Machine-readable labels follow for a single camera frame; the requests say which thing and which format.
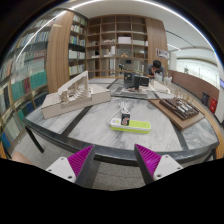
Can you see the black charger plug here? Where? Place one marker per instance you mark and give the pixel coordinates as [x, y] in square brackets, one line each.
[125, 119]

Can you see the red box right side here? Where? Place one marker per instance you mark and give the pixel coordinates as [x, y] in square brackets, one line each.
[213, 105]

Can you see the wooden bookshelf wall unit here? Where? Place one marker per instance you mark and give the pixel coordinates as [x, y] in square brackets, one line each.
[116, 44]

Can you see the seated person dark hair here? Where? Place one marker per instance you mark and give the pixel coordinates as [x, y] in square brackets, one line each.
[154, 68]

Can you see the green white power strip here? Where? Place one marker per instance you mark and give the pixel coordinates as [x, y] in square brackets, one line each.
[133, 126]

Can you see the left bookshelf with books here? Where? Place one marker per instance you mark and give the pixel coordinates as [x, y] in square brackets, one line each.
[46, 55]

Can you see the white architectural building model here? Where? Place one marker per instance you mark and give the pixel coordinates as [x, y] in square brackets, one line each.
[73, 95]

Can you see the brown wooden model board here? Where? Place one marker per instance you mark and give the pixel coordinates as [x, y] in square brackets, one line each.
[181, 113]

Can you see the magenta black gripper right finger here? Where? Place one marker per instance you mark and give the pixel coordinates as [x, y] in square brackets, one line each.
[154, 166]

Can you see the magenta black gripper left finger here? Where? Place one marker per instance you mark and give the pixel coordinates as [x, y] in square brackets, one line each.
[74, 168]

